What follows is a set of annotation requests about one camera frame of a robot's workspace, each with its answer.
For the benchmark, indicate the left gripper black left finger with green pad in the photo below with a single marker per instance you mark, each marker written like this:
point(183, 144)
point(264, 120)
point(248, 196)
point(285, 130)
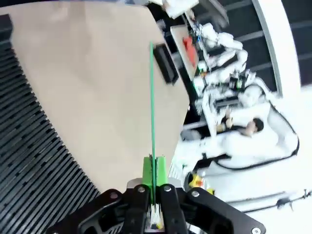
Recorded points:
point(136, 202)

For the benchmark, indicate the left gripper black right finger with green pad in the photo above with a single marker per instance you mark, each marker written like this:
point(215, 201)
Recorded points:
point(170, 202)

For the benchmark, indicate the green PCB board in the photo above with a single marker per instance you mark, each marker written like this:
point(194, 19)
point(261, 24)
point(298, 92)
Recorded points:
point(152, 97)

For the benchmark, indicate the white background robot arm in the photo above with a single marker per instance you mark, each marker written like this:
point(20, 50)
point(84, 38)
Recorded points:
point(231, 46)

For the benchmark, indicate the person hand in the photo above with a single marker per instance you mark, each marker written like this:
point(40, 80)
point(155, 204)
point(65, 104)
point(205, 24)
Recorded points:
point(228, 119)

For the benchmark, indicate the yellow red small object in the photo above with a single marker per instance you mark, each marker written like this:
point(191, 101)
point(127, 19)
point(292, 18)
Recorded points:
point(197, 180)

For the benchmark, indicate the person head dark hair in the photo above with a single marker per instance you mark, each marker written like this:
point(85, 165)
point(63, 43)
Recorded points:
point(255, 125)

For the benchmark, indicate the black tripod stand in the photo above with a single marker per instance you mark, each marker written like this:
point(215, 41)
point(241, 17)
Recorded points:
point(285, 201)

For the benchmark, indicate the black slotted rack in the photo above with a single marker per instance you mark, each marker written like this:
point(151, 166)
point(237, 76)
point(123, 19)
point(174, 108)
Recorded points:
point(24, 146)

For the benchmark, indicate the black rectangular holder tray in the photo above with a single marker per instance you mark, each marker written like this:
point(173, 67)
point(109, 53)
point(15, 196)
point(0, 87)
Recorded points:
point(167, 65)

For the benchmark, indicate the person in white coat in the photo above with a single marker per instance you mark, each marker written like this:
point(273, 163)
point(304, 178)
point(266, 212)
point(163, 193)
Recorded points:
point(293, 136)

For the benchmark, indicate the light background table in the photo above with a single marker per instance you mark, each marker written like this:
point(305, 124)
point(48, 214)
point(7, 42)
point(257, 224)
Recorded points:
point(179, 41)

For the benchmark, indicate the white box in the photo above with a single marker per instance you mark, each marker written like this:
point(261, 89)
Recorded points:
point(180, 7)

